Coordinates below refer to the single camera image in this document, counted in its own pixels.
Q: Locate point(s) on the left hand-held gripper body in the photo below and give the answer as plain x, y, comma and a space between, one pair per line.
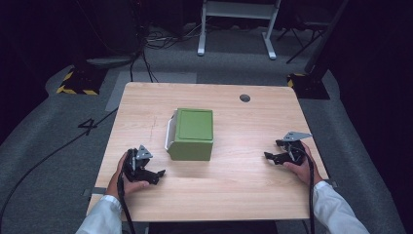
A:
135, 164

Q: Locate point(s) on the white metal stand frame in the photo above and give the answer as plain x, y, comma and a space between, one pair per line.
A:
237, 19

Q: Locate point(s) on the black tripod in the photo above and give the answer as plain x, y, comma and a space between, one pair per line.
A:
302, 39

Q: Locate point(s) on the person's dark lap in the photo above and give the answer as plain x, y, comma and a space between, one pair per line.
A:
212, 228

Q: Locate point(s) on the dark slanted stand pole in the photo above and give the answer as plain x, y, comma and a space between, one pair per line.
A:
324, 39

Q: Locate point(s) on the green box with white drawer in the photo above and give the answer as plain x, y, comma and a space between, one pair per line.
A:
194, 135

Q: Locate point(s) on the black yellow striped stand base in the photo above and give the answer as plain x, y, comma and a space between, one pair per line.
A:
79, 83
307, 85

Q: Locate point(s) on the person's right hand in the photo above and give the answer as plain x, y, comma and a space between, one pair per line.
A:
303, 170

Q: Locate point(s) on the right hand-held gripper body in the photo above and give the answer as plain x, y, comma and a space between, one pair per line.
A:
293, 151

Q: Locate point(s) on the person's left hand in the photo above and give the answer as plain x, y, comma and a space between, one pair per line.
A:
128, 187

